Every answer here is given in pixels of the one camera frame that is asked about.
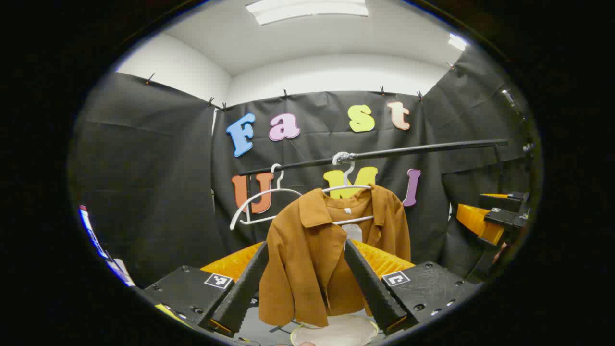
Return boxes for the brown jacket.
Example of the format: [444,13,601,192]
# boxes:
[258,184,412,328]

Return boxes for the black backdrop cloth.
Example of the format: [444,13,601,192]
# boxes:
[67,46,541,289]

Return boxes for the colourful printed sheet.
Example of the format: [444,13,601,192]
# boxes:
[78,205,136,287]

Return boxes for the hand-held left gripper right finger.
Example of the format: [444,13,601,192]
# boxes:
[344,238,482,337]

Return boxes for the white laundry hamper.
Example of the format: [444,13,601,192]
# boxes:
[290,315,380,346]

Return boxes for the black clothes rack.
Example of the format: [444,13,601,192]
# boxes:
[238,138,510,177]

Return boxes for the white clothes hanger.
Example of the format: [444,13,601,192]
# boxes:
[229,163,303,231]
[321,161,376,226]

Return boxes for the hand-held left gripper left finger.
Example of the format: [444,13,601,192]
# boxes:
[143,240,271,339]

